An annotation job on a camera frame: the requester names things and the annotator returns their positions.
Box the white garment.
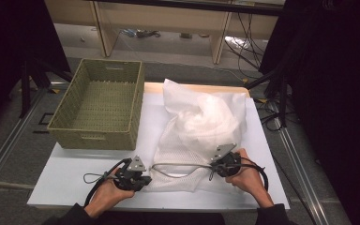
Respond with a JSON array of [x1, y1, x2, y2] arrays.
[[179, 93, 242, 149]]

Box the dark curtain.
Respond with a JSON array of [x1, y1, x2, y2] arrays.
[[0, 0, 72, 142], [258, 0, 360, 225]]

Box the black floor cables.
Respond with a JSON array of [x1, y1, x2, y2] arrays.
[[224, 11, 265, 72]]

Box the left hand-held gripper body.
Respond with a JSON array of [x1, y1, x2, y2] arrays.
[[112, 155, 153, 192]]

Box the white mesh laundry bag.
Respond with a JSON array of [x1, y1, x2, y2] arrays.
[[143, 78, 248, 194]]

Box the green woven basket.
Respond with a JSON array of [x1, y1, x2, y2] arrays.
[[46, 57, 145, 151]]

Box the black tripod stand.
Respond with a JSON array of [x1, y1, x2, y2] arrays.
[[18, 55, 75, 120], [244, 66, 291, 128]]

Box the person's left hand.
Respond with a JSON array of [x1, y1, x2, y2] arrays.
[[83, 167, 136, 219]]

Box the person's right hand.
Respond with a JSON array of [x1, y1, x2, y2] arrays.
[[224, 147, 276, 209]]

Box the person's dark clothing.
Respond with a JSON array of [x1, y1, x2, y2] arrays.
[[97, 210, 227, 225]]

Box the light wooden desk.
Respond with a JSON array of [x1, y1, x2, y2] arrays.
[[43, 0, 284, 66]]

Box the blue and black floor clutter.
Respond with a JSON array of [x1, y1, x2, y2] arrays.
[[119, 28, 162, 39]]

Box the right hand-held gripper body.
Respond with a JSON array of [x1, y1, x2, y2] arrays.
[[210, 142, 244, 178]]

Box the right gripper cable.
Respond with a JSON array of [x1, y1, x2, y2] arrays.
[[238, 156, 270, 192]]

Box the metal floor rail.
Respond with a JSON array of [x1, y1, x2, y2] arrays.
[[277, 125, 334, 225], [0, 89, 46, 193]]

